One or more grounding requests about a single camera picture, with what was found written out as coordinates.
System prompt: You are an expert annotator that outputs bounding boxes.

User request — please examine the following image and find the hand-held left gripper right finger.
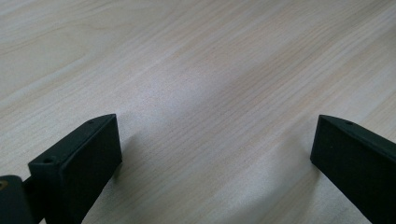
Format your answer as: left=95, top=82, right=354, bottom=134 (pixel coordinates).
left=309, top=114, right=396, bottom=224

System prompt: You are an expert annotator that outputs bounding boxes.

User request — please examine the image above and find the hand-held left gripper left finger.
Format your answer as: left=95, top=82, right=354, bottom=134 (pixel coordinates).
left=27, top=113, right=123, bottom=224

